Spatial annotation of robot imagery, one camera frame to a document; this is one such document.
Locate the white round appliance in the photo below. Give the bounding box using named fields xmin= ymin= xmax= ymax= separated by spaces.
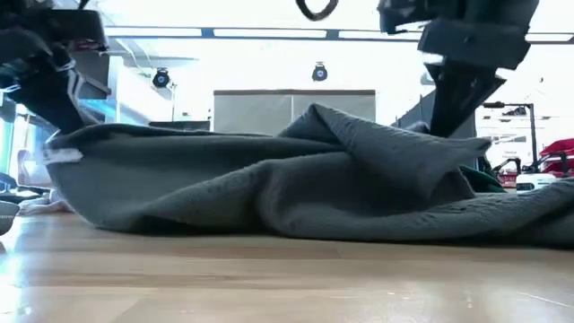
xmin=515 ymin=173 xmax=559 ymax=193

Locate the white towel with red checks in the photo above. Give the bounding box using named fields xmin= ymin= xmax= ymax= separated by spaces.
xmin=17 ymin=188 xmax=75 ymax=216

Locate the black monitor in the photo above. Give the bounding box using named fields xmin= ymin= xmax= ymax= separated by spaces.
xmin=148 ymin=119 xmax=212 ymax=134

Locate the plain grey towel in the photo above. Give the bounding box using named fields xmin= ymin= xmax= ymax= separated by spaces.
xmin=42 ymin=102 xmax=574 ymax=248

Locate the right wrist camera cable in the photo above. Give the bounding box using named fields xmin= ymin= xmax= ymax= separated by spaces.
xmin=295 ymin=0 xmax=340 ymax=22

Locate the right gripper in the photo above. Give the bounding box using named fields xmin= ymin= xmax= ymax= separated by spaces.
xmin=419 ymin=0 xmax=539 ymax=138

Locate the dark grey room divider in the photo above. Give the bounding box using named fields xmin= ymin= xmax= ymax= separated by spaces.
xmin=392 ymin=89 xmax=477 ymax=140

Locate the red equipment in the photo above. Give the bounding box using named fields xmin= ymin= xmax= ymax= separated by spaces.
xmin=535 ymin=137 xmax=574 ymax=179

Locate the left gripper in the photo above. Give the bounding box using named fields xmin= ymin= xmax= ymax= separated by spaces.
xmin=0 ymin=0 xmax=86 ymax=135

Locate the black metal stand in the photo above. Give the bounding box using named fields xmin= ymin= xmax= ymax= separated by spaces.
xmin=482 ymin=101 xmax=538 ymax=174

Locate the cardboard box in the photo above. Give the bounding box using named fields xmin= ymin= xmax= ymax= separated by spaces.
xmin=213 ymin=89 xmax=377 ymax=136

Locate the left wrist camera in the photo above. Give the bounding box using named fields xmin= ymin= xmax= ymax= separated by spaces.
xmin=44 ymin=8 xmax=109 ymax=51

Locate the black overhead light bar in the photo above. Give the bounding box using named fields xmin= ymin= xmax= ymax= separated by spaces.
xmin=105 ymin=25 xmax=574 ymax=46

